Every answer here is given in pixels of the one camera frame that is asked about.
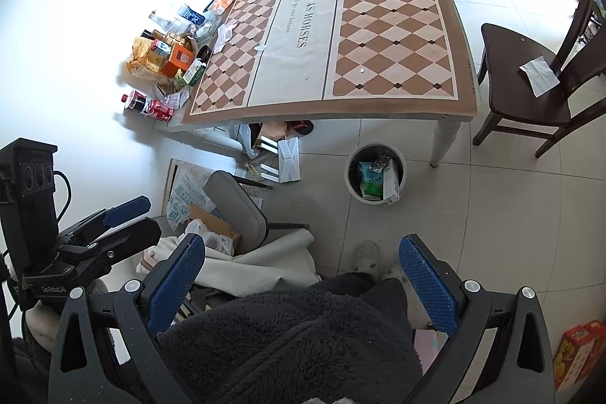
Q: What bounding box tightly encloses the blue green plastic bag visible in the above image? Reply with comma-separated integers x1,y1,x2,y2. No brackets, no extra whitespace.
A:
358,160,386,200

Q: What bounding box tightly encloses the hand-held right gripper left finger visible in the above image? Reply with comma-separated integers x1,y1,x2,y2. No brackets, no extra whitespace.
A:
50,232,206,404

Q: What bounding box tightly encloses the dark wooden chair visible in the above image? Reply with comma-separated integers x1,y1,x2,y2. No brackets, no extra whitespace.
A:
472,0,606,159

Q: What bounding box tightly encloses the green white box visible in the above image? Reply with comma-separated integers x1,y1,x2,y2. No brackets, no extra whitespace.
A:
176,58,208,87

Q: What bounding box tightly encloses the grey office chair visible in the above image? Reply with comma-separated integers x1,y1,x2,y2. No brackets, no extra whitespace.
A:
203,170,308,253

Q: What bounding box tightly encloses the brown checked tablecloth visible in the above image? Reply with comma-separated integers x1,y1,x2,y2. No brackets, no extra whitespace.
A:
182,0,476,125

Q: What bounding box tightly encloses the red snack box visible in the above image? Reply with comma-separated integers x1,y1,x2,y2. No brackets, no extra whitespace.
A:
582,320,606,379
553,326,598,393

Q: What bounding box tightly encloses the black cable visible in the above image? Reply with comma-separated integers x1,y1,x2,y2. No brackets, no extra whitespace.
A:
50,170,73,225

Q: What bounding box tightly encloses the round grey trash bin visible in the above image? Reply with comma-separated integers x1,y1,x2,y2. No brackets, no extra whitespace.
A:
344,143,408,207

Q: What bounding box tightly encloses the dark fleece garment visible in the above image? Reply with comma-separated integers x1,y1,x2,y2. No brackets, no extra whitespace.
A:
156,271,424,404

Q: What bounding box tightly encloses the white dining table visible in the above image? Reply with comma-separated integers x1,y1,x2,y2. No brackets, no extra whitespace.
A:
154,0,479,170

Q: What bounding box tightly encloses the white tissue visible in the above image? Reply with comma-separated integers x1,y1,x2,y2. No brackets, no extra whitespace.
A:
519,58,559,98

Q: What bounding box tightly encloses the white plastic bag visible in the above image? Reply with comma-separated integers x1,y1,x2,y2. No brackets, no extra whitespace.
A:
184,219,234,254

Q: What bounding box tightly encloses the cola bottle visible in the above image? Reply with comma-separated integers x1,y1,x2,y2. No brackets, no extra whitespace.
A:
120,90,176,122

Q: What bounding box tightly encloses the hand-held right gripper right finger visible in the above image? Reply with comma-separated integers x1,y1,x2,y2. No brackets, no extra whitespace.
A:
399,234,556,404

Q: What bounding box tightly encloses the translucent printed plastic bag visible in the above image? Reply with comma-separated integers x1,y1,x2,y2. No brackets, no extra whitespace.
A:
168,165,214,229

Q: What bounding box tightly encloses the grey fuzzy slipper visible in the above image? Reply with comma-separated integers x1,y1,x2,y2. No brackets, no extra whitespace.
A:
353,240,382,279

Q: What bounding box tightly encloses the white crumpled plastic sheet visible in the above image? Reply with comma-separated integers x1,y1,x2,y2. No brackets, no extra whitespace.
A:
213,23,235,53

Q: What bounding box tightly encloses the yellow plastic bag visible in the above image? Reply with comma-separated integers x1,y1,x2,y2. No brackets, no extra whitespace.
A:
125,36,164,80

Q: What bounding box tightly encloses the white paper bag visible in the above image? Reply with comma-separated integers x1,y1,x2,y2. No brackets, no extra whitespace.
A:
277,138,301,183

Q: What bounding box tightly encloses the white medicine box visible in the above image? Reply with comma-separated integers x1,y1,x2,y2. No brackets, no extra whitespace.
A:
383,159,401,202

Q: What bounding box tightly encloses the cardboard box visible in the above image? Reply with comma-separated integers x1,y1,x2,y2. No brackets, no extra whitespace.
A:
189,205,242,244

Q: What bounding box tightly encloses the orange box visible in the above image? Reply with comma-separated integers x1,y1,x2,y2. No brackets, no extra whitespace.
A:
163,44,196,76

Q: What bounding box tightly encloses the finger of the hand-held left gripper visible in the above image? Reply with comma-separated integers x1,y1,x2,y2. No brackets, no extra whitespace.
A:
61,216,164,282
56,195,152,247

